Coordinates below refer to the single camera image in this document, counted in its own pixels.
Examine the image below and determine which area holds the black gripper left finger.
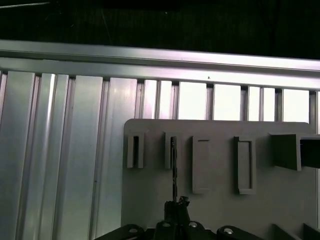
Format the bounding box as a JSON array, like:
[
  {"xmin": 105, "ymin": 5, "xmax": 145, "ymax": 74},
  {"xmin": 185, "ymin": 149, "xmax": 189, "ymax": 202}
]
[{"xmin": 93, "ymin": 199, "xmax": 179, "ymax": 240}]

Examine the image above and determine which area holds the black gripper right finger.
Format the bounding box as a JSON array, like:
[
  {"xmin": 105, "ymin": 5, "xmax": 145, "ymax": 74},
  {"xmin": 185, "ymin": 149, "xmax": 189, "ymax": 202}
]
[{"xmin": 177, "ymin": 195, "xmax": 266, "ymax": 240}]

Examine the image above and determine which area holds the blue RAM stick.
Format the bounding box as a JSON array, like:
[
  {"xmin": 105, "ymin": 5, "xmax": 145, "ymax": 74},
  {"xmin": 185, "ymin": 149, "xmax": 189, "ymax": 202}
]
[{"xmin": 169, "ymin": 136, "xmax": 179, "ymax": 203}]

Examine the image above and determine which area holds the grey parts rack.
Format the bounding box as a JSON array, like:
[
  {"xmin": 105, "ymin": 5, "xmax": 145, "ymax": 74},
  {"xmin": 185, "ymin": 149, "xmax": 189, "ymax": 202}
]
[{"xmin": 121, "ymin": 118, "xmax": 320, "ymax": 240}]

